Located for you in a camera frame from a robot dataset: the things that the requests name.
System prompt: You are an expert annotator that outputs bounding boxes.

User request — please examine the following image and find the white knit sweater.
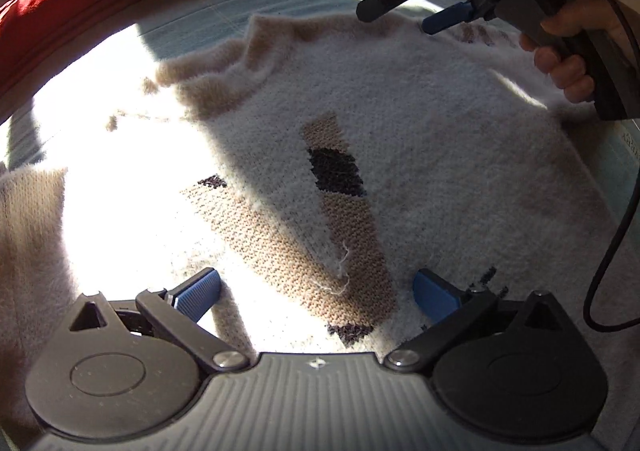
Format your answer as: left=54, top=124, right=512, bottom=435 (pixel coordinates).
left=0, top=13, right=640, bottom=451

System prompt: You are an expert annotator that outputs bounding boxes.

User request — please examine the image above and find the black cable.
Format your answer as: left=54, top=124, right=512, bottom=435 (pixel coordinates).
left=582, top=0, right=640, bottom=332

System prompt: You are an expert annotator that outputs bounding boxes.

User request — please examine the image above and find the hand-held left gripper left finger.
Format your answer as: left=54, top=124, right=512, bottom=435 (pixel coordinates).
left=67, top=267, right=251, bottom=373

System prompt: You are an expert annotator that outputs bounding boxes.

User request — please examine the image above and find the person's right hand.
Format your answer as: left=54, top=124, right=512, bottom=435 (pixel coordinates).
left=520, top=0, right=626, bottom=104

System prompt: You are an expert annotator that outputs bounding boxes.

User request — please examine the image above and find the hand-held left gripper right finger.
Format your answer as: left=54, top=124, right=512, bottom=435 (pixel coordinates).
left=385, top=268, right=578, bottom=376

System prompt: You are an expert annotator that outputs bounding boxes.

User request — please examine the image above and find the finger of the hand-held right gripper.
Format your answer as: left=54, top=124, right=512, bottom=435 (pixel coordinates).
left=421, top=0, right=496, bottom=36
left=356, top=0, right=481, bottom=23

